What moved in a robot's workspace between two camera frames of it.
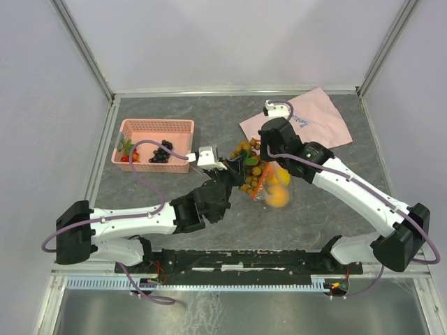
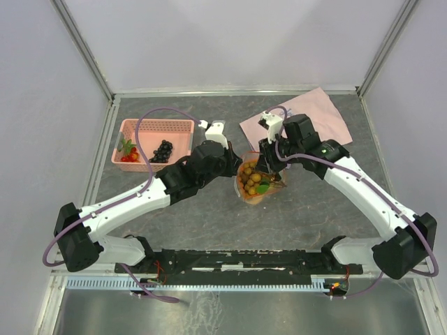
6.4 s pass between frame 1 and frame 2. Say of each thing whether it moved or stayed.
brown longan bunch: moved
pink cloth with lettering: stayed
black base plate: stayed
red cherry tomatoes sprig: stayed
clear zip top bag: moved
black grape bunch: stayed
